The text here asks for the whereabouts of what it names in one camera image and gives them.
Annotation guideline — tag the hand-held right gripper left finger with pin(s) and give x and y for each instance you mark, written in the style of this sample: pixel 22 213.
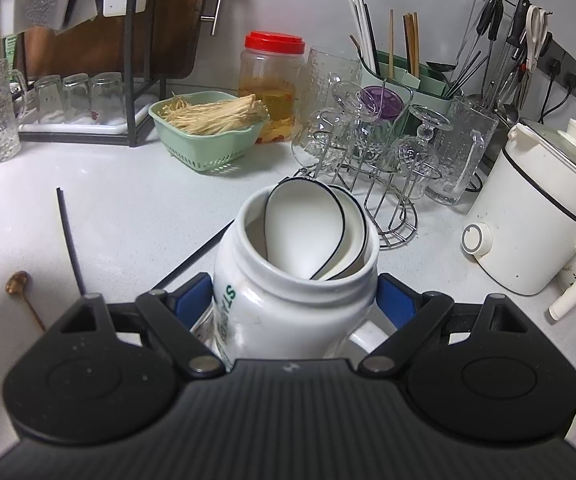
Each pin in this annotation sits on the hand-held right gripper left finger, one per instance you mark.
pixel 193 295

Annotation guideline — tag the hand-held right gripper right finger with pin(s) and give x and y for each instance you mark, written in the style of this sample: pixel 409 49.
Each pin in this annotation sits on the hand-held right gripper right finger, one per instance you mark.
pixel 392 300

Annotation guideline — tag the black chopstick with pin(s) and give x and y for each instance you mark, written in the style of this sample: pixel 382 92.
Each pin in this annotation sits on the black chopstick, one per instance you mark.
pixel 70 240
pixel 198 253

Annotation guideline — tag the white ceramic spoon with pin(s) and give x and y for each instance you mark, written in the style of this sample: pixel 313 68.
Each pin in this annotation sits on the white ceramic spoon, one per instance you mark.
pixel 303 230
pixel 355 240

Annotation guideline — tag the white mug green label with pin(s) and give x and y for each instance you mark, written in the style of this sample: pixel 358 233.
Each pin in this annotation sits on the white mug green label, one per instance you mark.
pixel 288 320

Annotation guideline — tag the bronze metal spoon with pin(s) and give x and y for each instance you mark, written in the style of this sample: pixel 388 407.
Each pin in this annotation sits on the bronze metal spoon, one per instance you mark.
pixel 18 281

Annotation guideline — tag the green plastic basket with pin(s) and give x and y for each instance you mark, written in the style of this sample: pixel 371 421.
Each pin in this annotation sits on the green plastic basket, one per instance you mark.
pixel 203 152

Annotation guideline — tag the clear stemmed glass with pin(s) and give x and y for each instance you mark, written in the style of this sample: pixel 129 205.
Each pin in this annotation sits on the clear stemmed glass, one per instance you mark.
pixel 347 95
pixel 422 160

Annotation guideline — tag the white electric pot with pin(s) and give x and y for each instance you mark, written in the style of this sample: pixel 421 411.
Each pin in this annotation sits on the white electric pot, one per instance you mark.
pixel 527 220

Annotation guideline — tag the large textured glass mug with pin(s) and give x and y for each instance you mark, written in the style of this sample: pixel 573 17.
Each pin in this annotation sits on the large textured glass mug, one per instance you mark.
pixel 460 155

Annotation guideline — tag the bundle of dried strands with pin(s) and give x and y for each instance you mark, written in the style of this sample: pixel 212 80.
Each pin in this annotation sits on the bundle of dried strands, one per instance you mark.
pixel 213 115

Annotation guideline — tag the clear glass cup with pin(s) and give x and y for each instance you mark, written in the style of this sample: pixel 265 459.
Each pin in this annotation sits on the clear glass cup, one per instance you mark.
pixel 318 135

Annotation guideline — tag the purple lid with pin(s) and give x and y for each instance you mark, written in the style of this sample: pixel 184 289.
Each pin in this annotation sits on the purple lid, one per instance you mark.
pixel 380 102

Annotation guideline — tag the white drip tray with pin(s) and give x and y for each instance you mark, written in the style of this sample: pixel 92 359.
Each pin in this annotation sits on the white drip tray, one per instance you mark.
pixel 68 127

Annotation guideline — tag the small clear glass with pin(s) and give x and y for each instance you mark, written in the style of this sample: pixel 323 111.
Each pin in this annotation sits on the small clear glass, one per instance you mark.
pixel 107 97
pixel 77 99
pixel 48 100

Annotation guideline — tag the green utensil holder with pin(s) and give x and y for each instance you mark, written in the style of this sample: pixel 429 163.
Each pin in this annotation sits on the green utensil holder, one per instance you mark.
pixel 427 85

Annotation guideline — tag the red lid plastic jar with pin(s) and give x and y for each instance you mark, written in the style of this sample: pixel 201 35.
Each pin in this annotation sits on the red lid plastic jar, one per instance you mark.
pixel 270 75

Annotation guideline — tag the steel ladle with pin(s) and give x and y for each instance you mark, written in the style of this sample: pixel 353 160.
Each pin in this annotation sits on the steel ladle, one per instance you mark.
pixel 440 66

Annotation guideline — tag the textured clear glass tumbler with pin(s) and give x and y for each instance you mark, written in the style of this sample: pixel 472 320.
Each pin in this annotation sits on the textured clear glass tumbler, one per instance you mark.
pixel 328 70

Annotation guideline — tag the wooden cutting board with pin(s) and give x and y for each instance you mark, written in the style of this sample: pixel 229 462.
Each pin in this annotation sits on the wooden cutting board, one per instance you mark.
pixel 178 20

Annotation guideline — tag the row of hanging kitchen tools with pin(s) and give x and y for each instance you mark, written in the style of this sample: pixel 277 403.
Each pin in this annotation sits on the row of hanging kitchen tools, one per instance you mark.
pixel 492 15

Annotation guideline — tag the black dish rack frame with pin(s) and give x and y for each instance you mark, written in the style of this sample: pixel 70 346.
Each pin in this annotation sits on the black dish rack frame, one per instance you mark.
pixel 137 60

